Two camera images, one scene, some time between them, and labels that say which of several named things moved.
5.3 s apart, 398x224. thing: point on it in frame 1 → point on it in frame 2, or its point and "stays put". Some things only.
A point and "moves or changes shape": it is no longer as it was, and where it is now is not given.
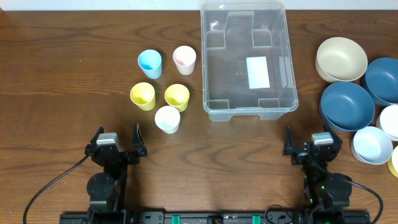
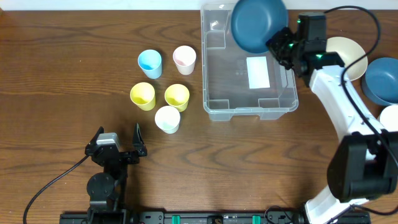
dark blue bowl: (347, 106) moves or changes shape
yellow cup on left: (143, 94) stays put
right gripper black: (305, 154) → (278, 45)
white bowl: (387, 121) stays put
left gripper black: (123, 156) stays put
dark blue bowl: (381, 79) stays put
